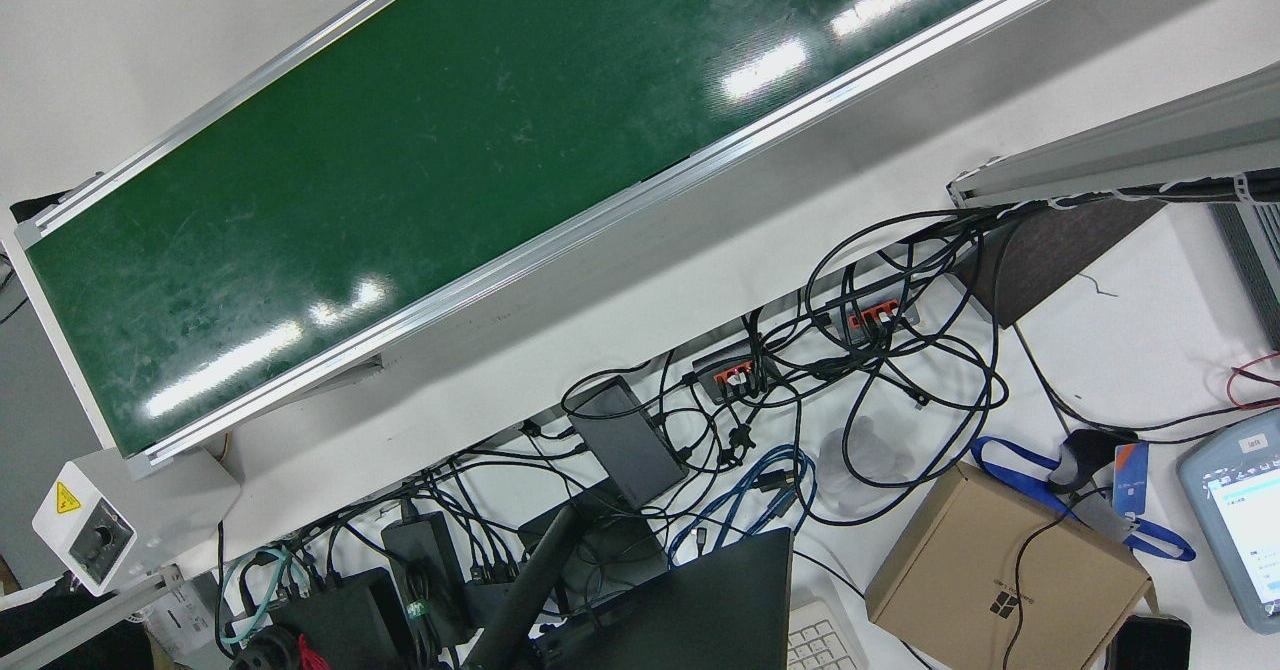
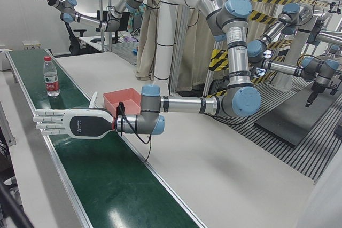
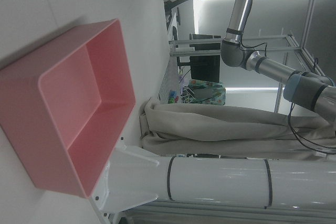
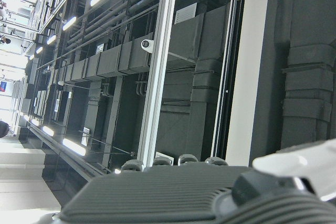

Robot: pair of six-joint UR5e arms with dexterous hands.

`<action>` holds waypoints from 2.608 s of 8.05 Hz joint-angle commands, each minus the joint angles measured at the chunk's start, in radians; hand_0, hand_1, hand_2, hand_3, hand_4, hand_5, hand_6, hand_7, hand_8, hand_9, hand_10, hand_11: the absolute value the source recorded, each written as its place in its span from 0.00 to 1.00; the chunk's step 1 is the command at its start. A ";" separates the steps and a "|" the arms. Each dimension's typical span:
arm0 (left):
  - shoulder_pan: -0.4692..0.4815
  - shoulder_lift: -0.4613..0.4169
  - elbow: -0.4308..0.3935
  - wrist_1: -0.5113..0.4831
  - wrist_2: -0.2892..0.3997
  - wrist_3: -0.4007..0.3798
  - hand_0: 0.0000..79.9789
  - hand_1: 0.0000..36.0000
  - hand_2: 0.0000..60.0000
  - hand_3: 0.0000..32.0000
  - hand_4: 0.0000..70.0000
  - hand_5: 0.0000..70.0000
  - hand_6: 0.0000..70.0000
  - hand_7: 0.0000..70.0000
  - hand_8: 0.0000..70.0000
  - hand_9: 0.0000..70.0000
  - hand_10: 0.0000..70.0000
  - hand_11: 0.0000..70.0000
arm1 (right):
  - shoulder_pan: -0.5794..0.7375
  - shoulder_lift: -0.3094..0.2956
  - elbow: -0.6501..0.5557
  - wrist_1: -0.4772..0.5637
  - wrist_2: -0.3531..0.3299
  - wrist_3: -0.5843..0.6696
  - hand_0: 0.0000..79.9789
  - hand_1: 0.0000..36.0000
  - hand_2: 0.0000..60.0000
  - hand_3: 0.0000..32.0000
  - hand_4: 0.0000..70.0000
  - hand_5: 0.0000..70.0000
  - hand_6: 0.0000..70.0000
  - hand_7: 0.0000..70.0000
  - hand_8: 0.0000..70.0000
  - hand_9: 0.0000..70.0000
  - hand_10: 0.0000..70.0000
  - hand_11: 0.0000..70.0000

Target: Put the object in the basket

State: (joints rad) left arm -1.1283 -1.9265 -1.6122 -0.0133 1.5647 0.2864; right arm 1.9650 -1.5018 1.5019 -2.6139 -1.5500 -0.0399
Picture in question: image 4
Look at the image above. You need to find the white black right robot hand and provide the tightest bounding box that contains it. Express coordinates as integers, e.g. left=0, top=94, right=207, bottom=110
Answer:
left=39, top=138, right=336, bottom=224

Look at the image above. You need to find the white flat beam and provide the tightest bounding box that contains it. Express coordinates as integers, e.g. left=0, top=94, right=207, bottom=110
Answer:
left=226, top=0, right=271, bottom=167

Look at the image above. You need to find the white paper sign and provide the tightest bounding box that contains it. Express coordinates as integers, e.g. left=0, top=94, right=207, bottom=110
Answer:
left=175, top=2, right=197, bottom=24

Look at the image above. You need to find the aluminium profile post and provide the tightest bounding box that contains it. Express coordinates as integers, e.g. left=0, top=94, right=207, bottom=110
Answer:
left=136, top=0, right=180, bottom=163

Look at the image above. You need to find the long grey ventilation duct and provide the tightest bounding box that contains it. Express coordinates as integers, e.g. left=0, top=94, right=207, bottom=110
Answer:
left=62, top=3, right=232, bottom=83

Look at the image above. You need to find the white security camera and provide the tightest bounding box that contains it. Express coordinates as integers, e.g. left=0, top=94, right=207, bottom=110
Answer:
left=141, top=39, right=154, bottom=54

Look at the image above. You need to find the wide grey ventilation duct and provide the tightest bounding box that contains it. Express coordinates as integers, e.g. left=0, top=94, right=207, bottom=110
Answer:
left=279, top=0, right=336, bottom=151

